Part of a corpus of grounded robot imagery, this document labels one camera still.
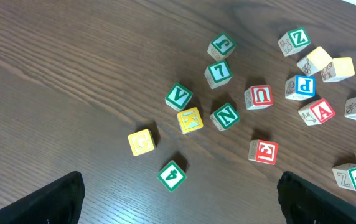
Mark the green block upper left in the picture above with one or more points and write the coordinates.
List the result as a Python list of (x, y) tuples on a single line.
[(221, 47)]

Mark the yellow tilted block left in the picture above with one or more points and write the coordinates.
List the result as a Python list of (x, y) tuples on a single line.
[(190, 120)]

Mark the red E block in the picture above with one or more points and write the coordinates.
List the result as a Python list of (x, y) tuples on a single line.
[(263, 151)]

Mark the green 7 block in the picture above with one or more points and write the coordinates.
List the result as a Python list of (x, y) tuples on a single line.
[(218, 74)]

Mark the green 4 block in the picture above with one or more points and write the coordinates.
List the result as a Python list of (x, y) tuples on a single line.
[(171, 176)]

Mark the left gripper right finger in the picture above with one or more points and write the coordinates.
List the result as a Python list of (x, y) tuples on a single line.
[(304, 202)]

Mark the green V block left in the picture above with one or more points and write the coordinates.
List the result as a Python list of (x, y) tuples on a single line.
[(178, 97)]

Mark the yellow block beside Z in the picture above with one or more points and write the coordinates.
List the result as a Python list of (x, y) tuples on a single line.
[(314, 62)]

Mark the green Z block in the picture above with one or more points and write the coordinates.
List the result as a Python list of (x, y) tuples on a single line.
[(294, 41)]

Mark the red U block left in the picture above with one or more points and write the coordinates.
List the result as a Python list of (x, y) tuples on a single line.
[(258, 97)]

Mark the yellow C block left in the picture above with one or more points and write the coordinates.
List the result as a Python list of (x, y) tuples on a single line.
[(141, 142)]

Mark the blue P block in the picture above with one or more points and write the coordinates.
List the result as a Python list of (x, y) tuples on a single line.
[(300, 87)]

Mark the green N block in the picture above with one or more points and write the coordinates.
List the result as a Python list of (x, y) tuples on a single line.
[(225, 117)]

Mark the green v block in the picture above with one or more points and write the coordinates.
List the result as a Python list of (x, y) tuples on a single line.
[(345, 176), (178, 97)]

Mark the red A block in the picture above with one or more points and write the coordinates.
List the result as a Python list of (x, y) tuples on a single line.
[(316, 112)]

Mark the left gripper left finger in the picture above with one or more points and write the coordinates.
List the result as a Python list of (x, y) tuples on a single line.
[(58, 202)]

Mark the green V block centre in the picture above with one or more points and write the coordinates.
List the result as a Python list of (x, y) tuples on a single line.
[(345, 176)]

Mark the yellow O block top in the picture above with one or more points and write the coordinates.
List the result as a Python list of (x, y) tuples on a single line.
[(339, 69)]

